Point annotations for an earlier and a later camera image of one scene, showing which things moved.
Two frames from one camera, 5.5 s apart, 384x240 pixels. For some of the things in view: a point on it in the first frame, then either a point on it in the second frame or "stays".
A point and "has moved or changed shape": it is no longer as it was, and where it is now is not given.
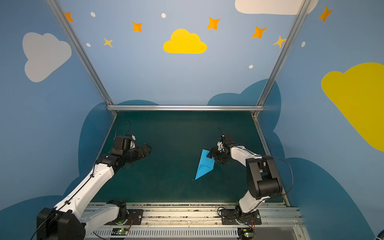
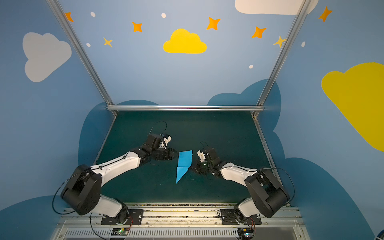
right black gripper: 218,154 to 201,167
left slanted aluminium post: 70,31 stays
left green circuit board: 120,231 stays
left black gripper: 141,150 to 165,153
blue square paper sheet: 206,164 has moved or changed shape
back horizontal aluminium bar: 185,108 stays
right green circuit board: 245,232 stays
